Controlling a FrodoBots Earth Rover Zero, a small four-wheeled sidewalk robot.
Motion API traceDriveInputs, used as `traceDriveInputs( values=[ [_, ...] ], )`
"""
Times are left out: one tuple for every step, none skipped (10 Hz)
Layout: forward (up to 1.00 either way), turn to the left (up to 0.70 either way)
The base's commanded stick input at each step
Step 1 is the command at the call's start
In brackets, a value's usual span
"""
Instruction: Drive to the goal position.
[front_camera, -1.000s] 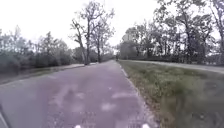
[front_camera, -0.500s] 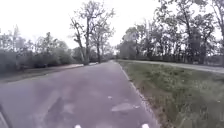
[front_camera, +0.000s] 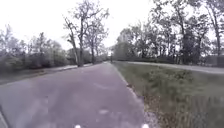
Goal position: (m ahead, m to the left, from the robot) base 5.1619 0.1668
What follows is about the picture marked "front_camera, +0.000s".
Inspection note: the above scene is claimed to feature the row of bushes and trees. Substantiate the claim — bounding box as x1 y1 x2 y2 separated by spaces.
0 25 78 75

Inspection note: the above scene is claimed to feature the purplish grey asphalt path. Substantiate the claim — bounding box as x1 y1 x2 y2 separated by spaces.
0 61 160 128

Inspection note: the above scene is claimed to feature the row of tall trees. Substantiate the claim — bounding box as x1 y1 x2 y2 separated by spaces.
111 0 224 68

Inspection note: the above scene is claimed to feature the grass verge strip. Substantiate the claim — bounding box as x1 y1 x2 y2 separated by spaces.
111 60 224 128

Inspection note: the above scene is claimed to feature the bare tall tree cluster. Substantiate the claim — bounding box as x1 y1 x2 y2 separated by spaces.
63 0 111 68

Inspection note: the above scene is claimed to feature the dark verge strip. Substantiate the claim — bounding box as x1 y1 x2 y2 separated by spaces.
0 63 94 86

